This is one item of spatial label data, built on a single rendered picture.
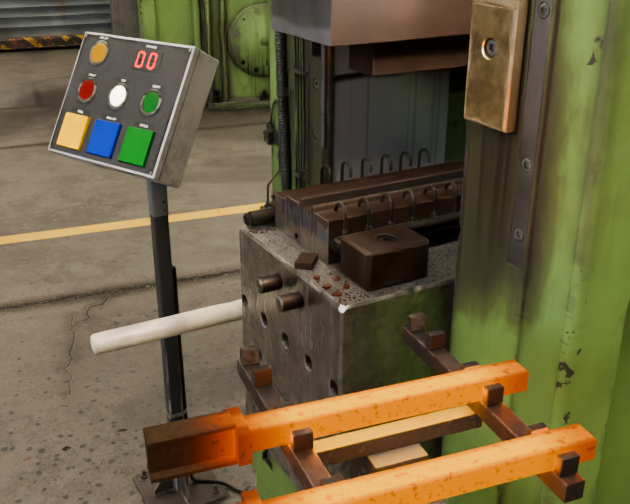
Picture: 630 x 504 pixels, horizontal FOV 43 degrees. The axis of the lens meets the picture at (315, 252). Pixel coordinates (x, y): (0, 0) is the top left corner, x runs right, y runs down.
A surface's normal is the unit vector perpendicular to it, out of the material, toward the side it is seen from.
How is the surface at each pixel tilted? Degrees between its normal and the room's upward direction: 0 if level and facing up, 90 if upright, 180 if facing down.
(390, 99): 90
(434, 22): 90
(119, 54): 60
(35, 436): 0
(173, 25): 90
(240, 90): 90
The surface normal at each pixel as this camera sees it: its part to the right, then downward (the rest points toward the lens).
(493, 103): -0.88, 0.19
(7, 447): 0.00, -0.92
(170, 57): -0.51, -0.18
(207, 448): 0.35, 0.37
